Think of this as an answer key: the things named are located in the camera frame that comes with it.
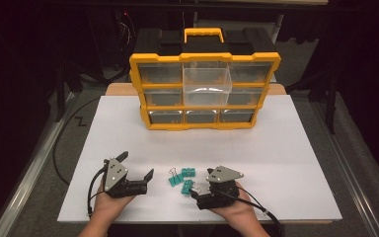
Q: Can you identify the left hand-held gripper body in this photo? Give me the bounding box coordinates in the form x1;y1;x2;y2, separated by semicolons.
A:
102;157;148;199

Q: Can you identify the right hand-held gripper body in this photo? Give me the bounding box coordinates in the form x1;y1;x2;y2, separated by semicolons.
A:
195;165;245;210

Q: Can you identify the clear plastic organizer drawer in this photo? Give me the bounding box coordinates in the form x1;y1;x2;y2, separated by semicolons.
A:
182;61;233;109

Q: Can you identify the yellow black organizer cabinet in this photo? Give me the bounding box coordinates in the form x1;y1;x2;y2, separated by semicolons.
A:
128;27;282;131

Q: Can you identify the person's left hand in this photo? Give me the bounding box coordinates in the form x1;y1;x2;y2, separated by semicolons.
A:
93;182;136;217

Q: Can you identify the person's right hand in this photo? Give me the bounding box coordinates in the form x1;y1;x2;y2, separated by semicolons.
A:
208;182;262;229

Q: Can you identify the dark metal stand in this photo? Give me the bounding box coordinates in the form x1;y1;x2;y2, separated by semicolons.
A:
325;72;339;135
54;62;67;123

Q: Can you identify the grid of clear drawers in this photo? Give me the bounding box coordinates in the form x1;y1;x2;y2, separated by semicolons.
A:
137;61;273;125

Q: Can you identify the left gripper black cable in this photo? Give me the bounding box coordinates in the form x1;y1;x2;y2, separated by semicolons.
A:
86;163;111;217

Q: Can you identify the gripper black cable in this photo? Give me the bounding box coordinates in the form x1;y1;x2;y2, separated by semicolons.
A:
216;189;286;237
86;163;111;217

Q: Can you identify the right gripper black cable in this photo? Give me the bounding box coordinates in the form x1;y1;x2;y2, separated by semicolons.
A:
216;189;286;237

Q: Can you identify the black floor cable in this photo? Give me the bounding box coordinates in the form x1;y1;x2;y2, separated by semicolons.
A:
52;96;102;186

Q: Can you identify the aluminium floor rail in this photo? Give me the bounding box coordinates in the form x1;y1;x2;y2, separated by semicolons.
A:
309;98;379;237
0;92;80;237

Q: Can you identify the bundle of hanging wires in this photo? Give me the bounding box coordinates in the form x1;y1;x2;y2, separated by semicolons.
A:
117;11;136;52

